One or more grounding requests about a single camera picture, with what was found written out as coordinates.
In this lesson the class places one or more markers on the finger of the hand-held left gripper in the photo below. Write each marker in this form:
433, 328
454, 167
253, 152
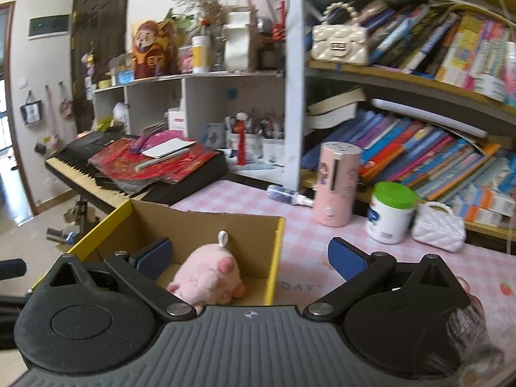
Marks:
10, 301
12, 269

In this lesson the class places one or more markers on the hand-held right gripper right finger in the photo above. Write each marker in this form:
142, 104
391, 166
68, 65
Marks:
344, 258

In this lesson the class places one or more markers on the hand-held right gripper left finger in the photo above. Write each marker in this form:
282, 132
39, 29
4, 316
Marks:
157, 256

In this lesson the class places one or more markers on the pink pig plush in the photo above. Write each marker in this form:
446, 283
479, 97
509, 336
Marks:
205, 274

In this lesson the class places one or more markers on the yellow cardboard box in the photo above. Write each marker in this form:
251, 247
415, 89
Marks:
201, 221

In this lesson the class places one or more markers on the pink checkered table mat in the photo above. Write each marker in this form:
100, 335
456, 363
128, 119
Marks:
306, 246

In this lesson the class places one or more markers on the small floor cardboard box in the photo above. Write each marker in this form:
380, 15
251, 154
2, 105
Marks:
60, 236

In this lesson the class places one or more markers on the white jar green lid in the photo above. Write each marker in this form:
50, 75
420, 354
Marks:
389, 217

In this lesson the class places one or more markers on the pink humidifier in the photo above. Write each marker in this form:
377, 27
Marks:
336, 185

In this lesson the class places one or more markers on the small spray bottle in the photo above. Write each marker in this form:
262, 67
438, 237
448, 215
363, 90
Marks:
286, 195

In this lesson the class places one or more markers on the keyboard stand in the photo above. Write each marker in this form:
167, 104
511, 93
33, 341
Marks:
81, 213

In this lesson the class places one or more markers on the red paper packets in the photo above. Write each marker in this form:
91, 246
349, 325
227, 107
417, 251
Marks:
161, 167

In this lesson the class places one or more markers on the white quilted purse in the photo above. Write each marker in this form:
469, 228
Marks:
437, 229

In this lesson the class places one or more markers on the white booklet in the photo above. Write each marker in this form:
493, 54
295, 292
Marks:
167, 148

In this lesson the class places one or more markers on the black electronic keyboard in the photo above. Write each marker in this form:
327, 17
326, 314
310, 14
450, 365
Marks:
80, 173

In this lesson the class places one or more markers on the row of colourful books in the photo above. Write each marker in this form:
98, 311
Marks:
443, 48
403, 153

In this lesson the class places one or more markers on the white pen holder cup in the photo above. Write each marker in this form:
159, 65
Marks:
252, 147
274, 151

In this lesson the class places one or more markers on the blue white packet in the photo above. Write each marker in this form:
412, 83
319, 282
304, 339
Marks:
213, 135

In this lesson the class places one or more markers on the white red carton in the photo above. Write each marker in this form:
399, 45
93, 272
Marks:
176, 121

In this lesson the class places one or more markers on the red tassel ornament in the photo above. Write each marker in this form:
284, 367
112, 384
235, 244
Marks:
241, 141

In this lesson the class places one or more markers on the blue orange medicine boxes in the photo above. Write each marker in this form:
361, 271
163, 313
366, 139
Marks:
479, 206

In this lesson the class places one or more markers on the white plastic bag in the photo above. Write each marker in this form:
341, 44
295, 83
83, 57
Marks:
120, 115

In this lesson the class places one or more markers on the thick cream-paged book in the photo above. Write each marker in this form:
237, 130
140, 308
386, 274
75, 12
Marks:
330, 112

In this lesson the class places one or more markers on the hanging tote bag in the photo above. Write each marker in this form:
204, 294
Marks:
31, 111

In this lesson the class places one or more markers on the white rolled paper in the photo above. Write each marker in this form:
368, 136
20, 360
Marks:
427, 115

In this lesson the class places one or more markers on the hanging pink bag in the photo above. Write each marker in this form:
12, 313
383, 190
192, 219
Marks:
65, 107

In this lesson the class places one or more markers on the white vertical board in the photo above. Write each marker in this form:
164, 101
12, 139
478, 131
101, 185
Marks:
296, 88

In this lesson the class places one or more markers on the white shelf unit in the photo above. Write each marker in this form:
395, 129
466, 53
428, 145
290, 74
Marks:
250, 100

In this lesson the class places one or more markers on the wooden bookshelf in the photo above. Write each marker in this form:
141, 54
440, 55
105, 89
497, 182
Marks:
403, 78

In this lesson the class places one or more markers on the fortune god cartoon box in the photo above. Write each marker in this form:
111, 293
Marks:
155, 52

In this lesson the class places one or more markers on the white bottle yellow label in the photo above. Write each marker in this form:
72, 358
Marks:
200, 54

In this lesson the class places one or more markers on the white plastic holder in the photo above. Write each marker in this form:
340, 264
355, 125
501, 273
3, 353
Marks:
237, 44

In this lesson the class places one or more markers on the dark wooden door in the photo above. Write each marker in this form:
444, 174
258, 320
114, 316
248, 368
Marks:
100, 16

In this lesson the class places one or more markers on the green wall board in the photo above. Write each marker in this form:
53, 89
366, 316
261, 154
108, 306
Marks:
48, 26

